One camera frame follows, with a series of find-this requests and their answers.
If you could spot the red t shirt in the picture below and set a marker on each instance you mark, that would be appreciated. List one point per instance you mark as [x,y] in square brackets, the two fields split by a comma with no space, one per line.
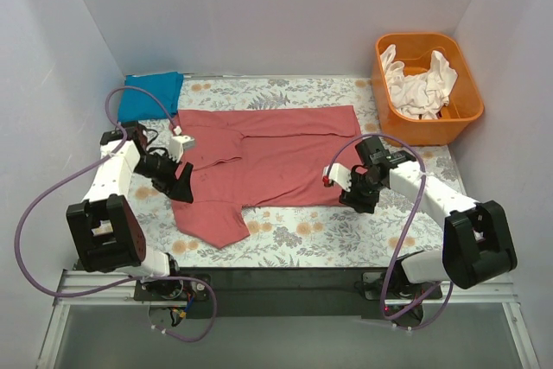
[266,158]

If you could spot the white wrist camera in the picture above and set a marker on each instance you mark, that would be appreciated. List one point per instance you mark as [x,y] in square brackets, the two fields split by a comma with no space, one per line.
[337,174]
[178,145]

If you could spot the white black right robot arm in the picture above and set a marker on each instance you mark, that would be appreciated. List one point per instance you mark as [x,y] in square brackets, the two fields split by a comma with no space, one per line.
[476,243]

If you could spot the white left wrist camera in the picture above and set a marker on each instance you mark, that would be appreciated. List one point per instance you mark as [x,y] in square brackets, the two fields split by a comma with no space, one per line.
[178,145]

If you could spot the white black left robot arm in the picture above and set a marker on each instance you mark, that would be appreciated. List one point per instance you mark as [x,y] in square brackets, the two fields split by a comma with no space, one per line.
[106,232]

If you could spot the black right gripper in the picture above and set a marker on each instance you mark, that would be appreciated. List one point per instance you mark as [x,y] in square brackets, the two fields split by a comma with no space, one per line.
[359,189]

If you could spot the orange plastic basket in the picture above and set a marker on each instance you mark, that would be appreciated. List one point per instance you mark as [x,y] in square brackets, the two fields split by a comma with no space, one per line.
[414,50]

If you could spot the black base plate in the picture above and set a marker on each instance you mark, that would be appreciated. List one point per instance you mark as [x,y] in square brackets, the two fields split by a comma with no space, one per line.
[293,292]

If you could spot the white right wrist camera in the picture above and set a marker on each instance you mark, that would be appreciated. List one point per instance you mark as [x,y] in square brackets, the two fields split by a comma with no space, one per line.
[337,174]

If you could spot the white t shirts in basket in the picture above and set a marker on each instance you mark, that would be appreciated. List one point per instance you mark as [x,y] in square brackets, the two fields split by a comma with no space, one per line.
[420,96]

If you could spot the folded blue t shirt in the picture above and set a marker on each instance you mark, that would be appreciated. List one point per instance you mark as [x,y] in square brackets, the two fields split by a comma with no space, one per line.
[153,96]

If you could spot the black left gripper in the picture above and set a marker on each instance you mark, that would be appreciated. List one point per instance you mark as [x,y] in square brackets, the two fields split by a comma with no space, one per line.
[174,179]

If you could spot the aluminium frame rail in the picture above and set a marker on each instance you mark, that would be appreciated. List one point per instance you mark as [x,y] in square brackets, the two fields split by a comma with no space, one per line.
[497,290]

